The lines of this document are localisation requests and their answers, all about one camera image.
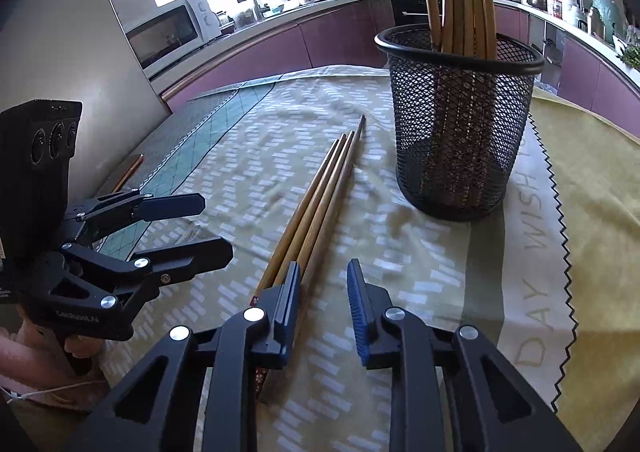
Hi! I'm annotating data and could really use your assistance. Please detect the pink lower cabinets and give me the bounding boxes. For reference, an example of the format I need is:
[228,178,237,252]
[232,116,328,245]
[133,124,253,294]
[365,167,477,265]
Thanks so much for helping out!
[492,2,640,127]
[160,0,396,113]

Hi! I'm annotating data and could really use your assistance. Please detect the teal and beige patterned tablecloth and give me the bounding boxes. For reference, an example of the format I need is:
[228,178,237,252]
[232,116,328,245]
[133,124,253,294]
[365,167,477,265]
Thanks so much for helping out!
[95,64,531,452]

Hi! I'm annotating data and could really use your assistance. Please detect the person's left forearm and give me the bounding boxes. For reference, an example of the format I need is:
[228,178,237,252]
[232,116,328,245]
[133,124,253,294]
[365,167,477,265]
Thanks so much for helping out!
[0,319,111,415]

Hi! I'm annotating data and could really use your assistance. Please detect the person's left hand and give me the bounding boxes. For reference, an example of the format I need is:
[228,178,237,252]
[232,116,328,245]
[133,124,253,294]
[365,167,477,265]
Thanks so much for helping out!
[62,338,106,370]

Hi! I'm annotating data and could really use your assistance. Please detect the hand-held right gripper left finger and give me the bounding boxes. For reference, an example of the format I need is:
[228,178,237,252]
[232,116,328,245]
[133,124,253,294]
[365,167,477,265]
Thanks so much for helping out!
[65,261,303,452]

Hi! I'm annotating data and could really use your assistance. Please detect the yellow cloth with zigzag edge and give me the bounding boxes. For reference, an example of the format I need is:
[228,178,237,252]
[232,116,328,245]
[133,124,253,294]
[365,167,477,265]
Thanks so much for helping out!
[460,86,640,413]

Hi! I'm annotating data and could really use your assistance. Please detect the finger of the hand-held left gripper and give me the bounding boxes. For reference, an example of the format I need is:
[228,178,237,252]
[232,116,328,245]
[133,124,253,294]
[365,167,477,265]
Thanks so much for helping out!
[62,189,207,245]
[60,237,235,315]

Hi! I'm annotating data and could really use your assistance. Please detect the thin white cord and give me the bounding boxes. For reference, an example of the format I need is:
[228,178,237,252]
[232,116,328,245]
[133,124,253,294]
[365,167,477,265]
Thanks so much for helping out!
[7,379,108,405]

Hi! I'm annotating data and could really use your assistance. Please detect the pale green kitchen appliance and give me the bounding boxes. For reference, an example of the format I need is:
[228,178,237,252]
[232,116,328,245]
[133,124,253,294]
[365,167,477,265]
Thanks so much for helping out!
[590,0,623,40]

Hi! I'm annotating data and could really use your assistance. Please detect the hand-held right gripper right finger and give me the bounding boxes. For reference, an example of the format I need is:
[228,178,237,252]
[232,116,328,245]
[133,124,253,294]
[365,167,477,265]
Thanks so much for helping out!
[346,259,583,452]

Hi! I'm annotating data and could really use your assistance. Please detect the white microwave oven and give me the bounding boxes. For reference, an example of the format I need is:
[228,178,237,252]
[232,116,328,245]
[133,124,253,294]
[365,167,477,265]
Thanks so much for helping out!
[123,0,223,82]

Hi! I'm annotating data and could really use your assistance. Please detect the grey refrigerator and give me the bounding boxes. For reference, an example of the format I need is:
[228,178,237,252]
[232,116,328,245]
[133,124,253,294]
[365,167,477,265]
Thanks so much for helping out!
[0,0,168,213]

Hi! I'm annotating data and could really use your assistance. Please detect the black mesh holder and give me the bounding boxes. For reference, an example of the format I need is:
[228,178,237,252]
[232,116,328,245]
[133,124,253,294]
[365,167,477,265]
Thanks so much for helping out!
[374,24,546,223]

